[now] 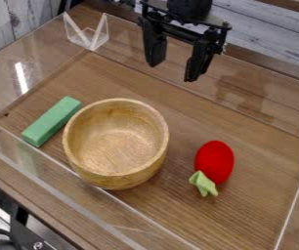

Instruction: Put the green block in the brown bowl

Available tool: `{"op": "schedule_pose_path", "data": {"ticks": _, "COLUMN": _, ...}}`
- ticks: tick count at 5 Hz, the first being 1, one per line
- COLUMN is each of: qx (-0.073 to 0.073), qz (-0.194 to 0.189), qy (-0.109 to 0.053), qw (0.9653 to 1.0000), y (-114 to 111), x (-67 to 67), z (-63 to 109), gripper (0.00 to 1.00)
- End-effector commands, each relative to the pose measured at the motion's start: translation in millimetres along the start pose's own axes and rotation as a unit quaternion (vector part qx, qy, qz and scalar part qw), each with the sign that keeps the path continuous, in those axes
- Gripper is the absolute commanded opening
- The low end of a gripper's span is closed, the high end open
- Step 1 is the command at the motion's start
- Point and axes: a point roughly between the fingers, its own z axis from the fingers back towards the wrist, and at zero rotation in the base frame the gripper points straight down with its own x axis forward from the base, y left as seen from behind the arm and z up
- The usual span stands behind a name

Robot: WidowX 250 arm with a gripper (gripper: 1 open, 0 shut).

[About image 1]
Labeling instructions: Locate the brown wooden bowl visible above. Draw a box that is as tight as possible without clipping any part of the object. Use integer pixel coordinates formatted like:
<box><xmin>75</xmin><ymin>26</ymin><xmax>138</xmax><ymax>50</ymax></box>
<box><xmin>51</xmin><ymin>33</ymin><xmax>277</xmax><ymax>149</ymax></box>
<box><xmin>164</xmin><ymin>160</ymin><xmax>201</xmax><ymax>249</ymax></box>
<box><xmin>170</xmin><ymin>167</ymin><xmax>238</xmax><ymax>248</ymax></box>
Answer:
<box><xmin>63</xmin><ymin>98</ymin><xmax>170</xmax><ymax>190</ymax></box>

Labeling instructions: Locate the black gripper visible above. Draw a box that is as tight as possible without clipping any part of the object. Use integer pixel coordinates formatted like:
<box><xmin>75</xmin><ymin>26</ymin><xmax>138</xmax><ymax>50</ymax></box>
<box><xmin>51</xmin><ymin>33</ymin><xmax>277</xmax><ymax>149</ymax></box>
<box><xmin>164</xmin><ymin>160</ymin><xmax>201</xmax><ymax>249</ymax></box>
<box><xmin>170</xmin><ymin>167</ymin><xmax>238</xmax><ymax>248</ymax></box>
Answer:
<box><xmin>140</xmin><ymin>0</ymin><xmax>233</xmax><ymax>82</ymax></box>

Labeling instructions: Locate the clear acrylic tray wall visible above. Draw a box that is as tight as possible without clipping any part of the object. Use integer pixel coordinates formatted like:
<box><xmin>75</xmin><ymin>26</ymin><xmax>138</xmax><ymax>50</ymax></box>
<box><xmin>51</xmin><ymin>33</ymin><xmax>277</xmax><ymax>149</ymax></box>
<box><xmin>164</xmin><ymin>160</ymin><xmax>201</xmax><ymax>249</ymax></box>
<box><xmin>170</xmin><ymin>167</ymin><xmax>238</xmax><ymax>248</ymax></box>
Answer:
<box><xmin>0</xmin><ymin>126</ymin><xmax>201</xmax><ymax>250</ymax></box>

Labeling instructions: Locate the red felt strawberry toy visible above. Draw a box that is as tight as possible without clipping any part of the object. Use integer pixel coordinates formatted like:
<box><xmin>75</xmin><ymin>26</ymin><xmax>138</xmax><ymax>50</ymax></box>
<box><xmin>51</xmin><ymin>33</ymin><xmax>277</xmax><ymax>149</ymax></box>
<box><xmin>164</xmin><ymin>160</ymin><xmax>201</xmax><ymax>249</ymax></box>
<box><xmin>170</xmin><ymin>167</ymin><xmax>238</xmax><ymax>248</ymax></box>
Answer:
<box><xmin>190</xmin><ymin>141</ymin><xmax>235</xmax><ymax>197</ymax></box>

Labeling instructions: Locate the green rectangular block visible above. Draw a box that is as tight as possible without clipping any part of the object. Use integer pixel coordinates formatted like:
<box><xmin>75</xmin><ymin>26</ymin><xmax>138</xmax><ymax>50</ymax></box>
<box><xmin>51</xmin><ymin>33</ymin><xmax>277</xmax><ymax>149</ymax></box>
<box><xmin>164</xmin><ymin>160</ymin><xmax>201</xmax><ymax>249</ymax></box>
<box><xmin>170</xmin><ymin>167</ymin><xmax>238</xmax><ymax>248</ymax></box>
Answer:
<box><xmin>23</xmin><ymin>96</ymin><xmax>83</xmax><ymax>147</ymax></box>

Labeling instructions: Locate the clear acrylic corner bracket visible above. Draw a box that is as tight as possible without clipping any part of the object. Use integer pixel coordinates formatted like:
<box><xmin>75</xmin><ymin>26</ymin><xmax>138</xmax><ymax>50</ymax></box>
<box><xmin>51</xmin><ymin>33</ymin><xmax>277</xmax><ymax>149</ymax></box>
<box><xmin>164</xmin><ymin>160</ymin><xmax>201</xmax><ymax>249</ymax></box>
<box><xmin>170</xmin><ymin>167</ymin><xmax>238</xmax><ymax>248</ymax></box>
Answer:
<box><xmin>63</xmin><ymin>13</ymin><xmax>110</xmax><ymax>52</ymax></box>

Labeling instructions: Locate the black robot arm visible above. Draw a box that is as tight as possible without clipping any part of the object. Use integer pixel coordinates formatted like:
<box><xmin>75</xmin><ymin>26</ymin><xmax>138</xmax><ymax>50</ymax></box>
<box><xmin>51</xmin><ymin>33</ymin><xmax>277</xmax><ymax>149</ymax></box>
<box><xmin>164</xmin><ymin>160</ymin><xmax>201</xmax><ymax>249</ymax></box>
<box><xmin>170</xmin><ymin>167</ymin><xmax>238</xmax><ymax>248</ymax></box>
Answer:
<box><xmin>139</xmin><ymin>0</ymin><xmax>233</xmax><ymax>82</ymax></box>

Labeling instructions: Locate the black metal stand base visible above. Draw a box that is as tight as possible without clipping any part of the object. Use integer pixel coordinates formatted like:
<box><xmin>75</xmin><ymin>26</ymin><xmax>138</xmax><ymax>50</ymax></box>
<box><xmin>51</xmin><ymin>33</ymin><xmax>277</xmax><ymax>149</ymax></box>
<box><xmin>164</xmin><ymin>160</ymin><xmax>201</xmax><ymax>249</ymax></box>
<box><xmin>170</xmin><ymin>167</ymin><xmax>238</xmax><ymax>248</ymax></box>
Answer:
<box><xmin>0</xmin><ymin>208</ymin><xmax>58</xmax><ymax>250</ymax></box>

